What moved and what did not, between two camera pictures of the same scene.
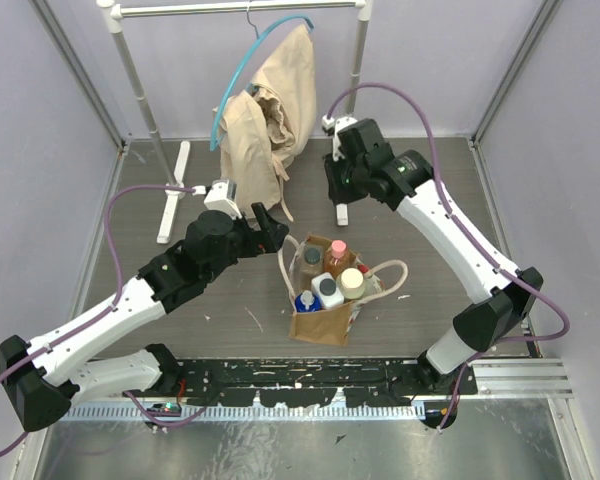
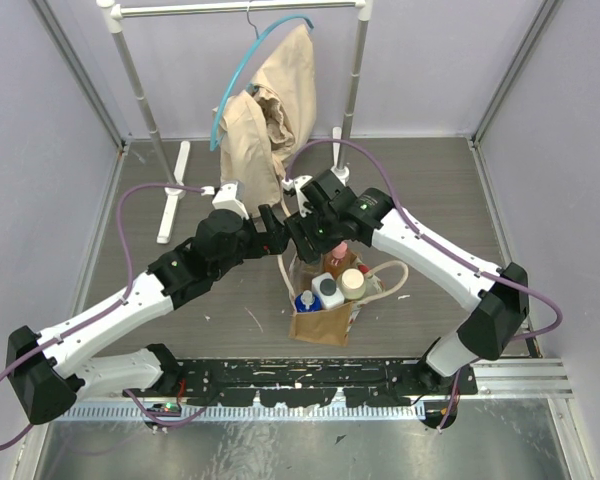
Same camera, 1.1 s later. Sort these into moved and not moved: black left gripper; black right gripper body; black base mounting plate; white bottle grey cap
Moved: black right gripper body
Not moved: black base mounting plate; black left gripper; white bottle grey cap
